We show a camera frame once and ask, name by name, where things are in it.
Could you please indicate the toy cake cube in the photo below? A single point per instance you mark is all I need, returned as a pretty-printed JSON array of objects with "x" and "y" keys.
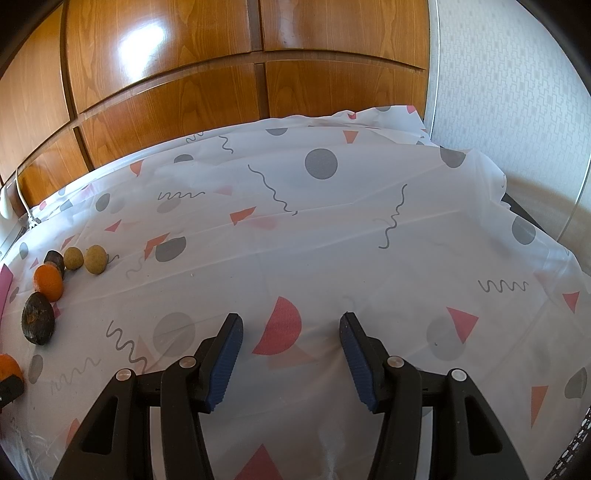
[{"x": 10, "y": 391}]

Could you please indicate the pink shallow cardboard box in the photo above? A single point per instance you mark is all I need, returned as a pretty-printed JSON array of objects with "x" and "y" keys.
[{"x": 4, "y": 281}]

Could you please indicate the black perforated object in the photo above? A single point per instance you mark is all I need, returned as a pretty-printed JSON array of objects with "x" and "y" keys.
[{"x": 570, "y": 457}]

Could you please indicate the white patterned tablecloth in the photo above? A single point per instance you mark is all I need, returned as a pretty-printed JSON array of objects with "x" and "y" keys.
[{"x": 323, "y": 230}]

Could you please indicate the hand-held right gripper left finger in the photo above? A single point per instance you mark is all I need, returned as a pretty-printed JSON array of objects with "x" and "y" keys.
[{"x": 225, "y": 364}]

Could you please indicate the orange mandarin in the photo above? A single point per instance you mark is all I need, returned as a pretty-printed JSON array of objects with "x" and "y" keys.
[
  {"x": 9, "y": 367},
  {"x": 48, "y": 284}
]

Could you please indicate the dark brown water chestnut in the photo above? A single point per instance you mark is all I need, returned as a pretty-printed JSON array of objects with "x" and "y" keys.
[{"x": 38, "y": 319}]

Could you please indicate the white floral ceramic kettle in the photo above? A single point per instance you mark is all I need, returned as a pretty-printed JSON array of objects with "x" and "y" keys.
[{"x": 4, "y": 205}]

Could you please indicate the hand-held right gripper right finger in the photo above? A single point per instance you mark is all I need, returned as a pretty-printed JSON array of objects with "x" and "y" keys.
[{"x": 359, "y": 369}]

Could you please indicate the dark sugarcane piece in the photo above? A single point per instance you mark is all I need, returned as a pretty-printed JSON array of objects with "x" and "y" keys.
[{"x": 54, "y": 261}]

